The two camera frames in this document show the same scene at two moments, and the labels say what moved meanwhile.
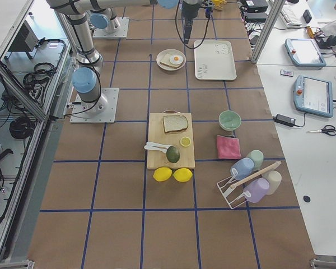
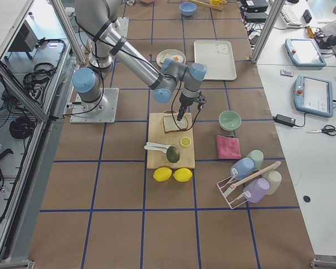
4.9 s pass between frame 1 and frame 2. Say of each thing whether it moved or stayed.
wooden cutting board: stayed
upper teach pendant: stayed
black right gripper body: moved
